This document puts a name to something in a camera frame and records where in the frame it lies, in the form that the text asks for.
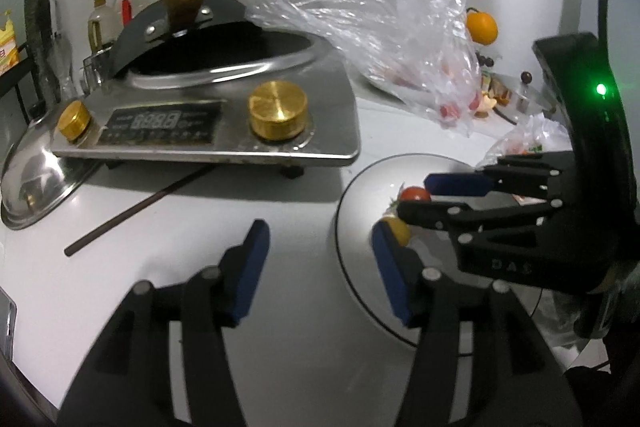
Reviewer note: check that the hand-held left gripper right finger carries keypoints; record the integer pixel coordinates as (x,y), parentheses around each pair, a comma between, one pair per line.
(392,274)

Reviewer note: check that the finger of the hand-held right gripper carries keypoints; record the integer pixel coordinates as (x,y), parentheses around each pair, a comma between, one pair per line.
(457,184)
(430,212)

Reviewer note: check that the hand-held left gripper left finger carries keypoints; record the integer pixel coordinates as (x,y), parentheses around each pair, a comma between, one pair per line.
(247,272)

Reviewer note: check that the red cherry tomato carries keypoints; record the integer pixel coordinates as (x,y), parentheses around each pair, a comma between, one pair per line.
(415,194)

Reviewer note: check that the yellow longan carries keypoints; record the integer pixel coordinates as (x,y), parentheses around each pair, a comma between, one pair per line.
(399,229)

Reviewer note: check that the pile of cherry tomatoes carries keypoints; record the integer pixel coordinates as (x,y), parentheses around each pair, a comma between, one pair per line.
(450,111)

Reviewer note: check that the cut apple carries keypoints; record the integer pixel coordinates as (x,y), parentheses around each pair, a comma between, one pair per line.
(486,104)

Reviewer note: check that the small steel pot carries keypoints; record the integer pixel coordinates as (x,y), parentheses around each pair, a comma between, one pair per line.
(520,94)

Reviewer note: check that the row of dark round beads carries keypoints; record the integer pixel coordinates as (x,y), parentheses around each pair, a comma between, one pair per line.
(486,59)

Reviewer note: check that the dark brown chopstick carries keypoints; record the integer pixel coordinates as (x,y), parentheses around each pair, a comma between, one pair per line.
(130,212)

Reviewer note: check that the stainless steel induction cooker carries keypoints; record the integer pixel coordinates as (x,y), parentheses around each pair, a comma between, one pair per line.
(235,137)

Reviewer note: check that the orange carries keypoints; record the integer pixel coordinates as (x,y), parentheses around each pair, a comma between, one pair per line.
(482,28)

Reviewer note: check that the clear plastic bag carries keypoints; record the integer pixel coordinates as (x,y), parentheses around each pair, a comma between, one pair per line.
(380,32)

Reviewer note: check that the stainless steel wok lid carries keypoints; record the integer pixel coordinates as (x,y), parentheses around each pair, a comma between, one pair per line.
(40,177)

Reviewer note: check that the grey flat device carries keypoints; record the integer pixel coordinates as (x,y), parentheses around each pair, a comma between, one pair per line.
(7,322)

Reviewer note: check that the clear glass container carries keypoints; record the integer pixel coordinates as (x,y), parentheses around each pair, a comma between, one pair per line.
(92,72)

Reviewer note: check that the cooking oil bottle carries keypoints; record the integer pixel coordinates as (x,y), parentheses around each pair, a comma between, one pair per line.
(102,29)

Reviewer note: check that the red cap sauce bottle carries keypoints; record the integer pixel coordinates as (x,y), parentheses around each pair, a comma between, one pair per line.
(130,2)

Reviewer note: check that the yellow package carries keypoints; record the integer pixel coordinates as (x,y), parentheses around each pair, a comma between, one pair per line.
(7,42)

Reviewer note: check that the black metal rack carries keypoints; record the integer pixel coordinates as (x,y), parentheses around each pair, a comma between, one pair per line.
(35,7)

